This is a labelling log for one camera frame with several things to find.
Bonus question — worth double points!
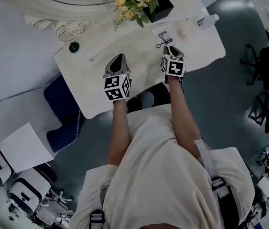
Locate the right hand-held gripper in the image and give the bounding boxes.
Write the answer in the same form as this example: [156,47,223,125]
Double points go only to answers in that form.
[160,45,187,78]

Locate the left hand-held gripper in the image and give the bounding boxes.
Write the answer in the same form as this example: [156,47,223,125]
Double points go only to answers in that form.
[103,54,132,103]

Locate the black eyelash curler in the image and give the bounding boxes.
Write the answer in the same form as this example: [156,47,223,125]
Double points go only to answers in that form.
[155,33,174,49]

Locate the clear packet with black item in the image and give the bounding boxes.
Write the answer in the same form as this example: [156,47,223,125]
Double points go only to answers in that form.
[150,24,178,48]

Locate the dark green round lid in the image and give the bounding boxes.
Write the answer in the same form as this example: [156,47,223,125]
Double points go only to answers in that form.
[68,42,80,53]

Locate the person's right forearm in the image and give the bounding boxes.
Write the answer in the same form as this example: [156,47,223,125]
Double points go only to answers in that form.
[167,76,203,162]

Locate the person's left forearm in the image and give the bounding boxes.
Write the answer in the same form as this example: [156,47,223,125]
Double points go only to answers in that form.
[108,100,132,168]

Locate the white dressing table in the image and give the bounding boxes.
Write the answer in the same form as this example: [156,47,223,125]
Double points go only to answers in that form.
[54,0,226,119]

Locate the person's left leg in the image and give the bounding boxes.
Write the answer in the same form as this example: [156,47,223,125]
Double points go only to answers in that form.
[126,93,149,114]

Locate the person's leg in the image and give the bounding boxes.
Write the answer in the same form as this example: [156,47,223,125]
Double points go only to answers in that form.
[146,82,171,109]
[126,93,149,114]

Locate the black square vase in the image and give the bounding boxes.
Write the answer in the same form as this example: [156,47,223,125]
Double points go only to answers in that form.
[142,0,174,23]

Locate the person's right leg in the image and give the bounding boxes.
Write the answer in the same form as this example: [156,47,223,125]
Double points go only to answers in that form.
[146,82,171,109]

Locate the clear plastic water bottle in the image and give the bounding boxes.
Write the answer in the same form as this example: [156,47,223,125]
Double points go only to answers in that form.
[197,13,220,30]

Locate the navy blue upholstered stool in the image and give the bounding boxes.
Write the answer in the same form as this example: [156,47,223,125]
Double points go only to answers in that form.
[43,75,86,154]

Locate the person's white shirt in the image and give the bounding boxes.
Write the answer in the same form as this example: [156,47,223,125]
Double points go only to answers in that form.
[69,104,256,229]

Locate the white storage cabinet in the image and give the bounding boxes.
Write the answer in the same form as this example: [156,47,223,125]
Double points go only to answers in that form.
[2,122,55,174]

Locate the oval mirror ornate white frame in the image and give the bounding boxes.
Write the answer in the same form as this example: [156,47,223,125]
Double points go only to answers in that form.
[0,0,196,42]

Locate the grey harness strap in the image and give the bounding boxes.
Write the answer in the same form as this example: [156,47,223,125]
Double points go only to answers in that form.
[194,139,240,229]
[88,208,106,229]

